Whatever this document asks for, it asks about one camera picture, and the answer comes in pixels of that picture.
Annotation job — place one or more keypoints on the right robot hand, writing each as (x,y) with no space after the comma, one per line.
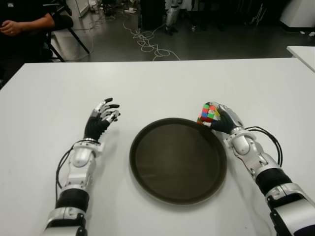
(230,120)

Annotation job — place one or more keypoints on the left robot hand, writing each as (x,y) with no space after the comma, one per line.
(96,127)

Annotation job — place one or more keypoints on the multicoloured Rubik's cube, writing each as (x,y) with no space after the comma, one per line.
(208,114)

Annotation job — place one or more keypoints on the dark brown round plate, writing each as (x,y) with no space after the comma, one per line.
(178,162)

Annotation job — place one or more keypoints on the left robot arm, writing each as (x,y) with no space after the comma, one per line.
(81,158)

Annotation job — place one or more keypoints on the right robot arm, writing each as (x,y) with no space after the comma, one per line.
(242,145)

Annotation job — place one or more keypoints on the person's bare forearm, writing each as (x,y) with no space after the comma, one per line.
(24,24)

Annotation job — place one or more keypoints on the black chair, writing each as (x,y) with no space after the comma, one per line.
(78,40)

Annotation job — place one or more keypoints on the small white floor object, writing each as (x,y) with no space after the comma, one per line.
(194,28)

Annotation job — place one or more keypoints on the white side table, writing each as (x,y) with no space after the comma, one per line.
(305,55)

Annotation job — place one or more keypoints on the metal folding stand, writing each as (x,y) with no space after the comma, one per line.
(258,14)

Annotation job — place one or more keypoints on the seated person black clothes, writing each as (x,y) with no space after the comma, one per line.
(14,49)

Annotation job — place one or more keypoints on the white paper scraps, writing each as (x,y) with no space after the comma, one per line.
(310,34)

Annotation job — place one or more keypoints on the silver humanoid robot legs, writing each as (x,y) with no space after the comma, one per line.
(171,17)

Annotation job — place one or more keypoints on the white board panel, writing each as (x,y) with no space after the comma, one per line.
(78,7)

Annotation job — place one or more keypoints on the white power strip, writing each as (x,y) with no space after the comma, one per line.
(131,10)

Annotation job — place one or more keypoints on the black cabinet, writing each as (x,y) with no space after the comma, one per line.
(152,14)

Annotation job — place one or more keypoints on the white cabinet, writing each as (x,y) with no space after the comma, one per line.
(300,12)

